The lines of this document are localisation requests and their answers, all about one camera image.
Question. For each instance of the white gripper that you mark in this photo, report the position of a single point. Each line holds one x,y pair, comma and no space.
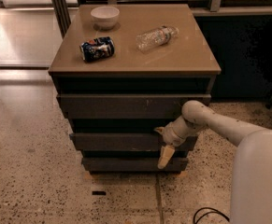
170,136

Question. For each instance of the drawer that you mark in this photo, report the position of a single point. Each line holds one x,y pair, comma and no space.
126,106
132,165
117,141

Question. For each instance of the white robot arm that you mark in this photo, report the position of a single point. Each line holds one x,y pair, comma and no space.
251,189

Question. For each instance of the bottom drawer front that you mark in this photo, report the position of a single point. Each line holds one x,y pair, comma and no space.
132,165

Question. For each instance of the brown drawer cabinet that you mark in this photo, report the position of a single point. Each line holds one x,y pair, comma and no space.
184,65

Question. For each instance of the top drawer front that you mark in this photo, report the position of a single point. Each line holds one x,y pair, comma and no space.
126,106

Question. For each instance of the clear plastic water bottle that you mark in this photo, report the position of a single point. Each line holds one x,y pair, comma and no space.
155,37

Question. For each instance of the crushed blue soda can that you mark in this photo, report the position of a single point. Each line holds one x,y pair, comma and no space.
97,48

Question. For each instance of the dark low cabinet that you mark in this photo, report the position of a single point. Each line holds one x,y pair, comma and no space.
242,46

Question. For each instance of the white ceramic bowl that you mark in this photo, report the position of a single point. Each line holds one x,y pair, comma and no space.
105,17

